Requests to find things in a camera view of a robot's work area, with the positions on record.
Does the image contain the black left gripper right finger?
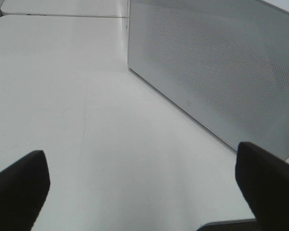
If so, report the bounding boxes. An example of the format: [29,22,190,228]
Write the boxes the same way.
[235,142,289,221]

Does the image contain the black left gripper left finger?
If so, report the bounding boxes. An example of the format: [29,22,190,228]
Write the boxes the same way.
[0,150,50,231]

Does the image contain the white microwave door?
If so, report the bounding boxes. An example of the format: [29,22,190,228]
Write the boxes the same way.
[128,0,289,159]

